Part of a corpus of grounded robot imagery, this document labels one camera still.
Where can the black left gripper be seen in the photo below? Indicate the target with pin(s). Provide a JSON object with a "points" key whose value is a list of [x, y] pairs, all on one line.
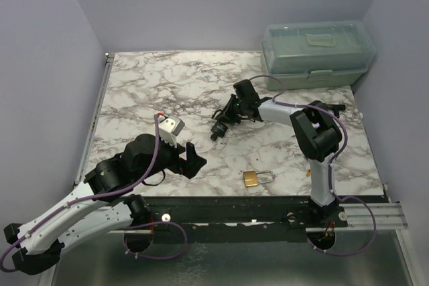
{"points": [[190, 167]]}

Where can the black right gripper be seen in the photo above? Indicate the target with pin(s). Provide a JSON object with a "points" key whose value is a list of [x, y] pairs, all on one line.
{"points": [[230, 118]]}

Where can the black padlock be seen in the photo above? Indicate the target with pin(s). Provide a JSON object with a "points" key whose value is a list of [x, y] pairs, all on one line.
{"points": [[219, 128]]}

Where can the black-headed key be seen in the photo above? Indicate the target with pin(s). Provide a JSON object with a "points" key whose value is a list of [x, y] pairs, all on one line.
{"points": [[214, 137]]}

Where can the brass padlock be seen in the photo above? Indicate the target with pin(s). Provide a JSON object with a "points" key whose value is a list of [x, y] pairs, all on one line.
{"points": [[251, 178]]}

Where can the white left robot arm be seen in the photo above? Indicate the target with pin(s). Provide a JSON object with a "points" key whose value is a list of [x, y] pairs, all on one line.
{"points": [[102, 202]]}

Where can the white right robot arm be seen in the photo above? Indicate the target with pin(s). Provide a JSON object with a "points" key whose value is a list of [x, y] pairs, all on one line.
{"points": [[315, 130]]}

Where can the green translucent plastic toolbox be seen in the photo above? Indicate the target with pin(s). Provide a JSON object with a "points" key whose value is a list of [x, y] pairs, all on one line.
{"points": [[315, 55]]}

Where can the black T-shaped tool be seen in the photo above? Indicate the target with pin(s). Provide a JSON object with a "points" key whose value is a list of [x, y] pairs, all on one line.
{"points": [[337, 109]]}

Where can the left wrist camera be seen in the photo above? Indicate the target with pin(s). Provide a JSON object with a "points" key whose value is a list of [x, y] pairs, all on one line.
{"points": [[170, 128]]}

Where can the black base frame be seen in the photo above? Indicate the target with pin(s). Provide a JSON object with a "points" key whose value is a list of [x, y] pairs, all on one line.
{"points": [[232, 219]]}

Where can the aluminium side rail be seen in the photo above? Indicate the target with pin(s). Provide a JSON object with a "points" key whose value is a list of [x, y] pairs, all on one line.
{"points": [[94, 119]]}

